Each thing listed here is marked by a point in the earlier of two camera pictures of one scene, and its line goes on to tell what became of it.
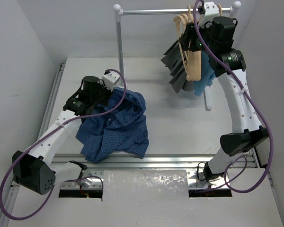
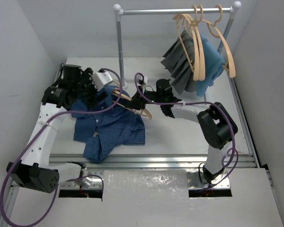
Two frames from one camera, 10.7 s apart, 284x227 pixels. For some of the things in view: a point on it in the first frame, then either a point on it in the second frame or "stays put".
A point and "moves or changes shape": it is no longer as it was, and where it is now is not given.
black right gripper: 190,34 -> 138,101
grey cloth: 173,63 stays put
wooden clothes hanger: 191,61 -> 117,92
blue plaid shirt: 118,126 moves or changes shape
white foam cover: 136,184 stays put
